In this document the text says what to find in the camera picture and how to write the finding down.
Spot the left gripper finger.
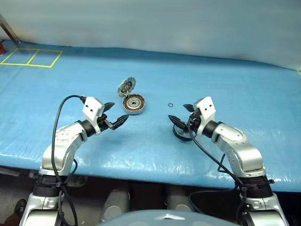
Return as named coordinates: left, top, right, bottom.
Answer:
left=110, top=114, right=130, bottom=131
left=103, top=102, right=116, bottom=113

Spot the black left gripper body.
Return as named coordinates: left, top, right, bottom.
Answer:
left=96, top=112, right=113, bottom=134

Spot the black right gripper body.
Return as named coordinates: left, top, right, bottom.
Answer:
left=187, top=108, right=203, bottom=135

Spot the copper wound motor stator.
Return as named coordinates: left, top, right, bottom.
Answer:
left=122, top=94, right=147, bottom=116

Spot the ribbed rim motor disc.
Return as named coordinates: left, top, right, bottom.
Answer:
left=117, top=76, right=137, bottom=98

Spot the blue plastic table cover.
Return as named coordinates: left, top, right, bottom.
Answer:
left=0, top=39, right=301, bottom=193

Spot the grey rounded robot leg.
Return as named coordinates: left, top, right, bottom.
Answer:
left=165, top=185, right=196, bottom=212
left=101, top=185, right=131, bottom=222

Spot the yellow tape double square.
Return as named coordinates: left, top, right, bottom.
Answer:
left=0, top=48, right=63, bottom=69

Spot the grey robot torso shell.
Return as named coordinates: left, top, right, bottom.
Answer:
left=98, top=209, right=237, bottom=226

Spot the dark shoe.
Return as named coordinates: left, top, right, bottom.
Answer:
left=3, top=199, right=28, bottom=226

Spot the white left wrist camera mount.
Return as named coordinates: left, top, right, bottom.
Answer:
left=82, top=96, right=105, bottom=135

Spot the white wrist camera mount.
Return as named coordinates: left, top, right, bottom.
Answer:
left=193, top=96, right=216, bottom=135
left=82, top=96, right=105, bottom=135

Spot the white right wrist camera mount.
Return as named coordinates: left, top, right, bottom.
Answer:
left=193, top=96, right=216, bottom=135

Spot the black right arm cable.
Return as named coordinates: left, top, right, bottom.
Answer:
left=187, top=116, right=247, bottom=226

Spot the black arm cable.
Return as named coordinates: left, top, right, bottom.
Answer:
left=51, top=95, right=87, bottom=226
left=187, top=116, right=247, bottom=226

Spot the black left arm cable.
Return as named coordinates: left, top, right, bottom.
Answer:
left=51, top=95, right=87, bottom=226

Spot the slanted metal bracket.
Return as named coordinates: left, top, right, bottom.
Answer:
left=0, top=13, right=22, bottom=45

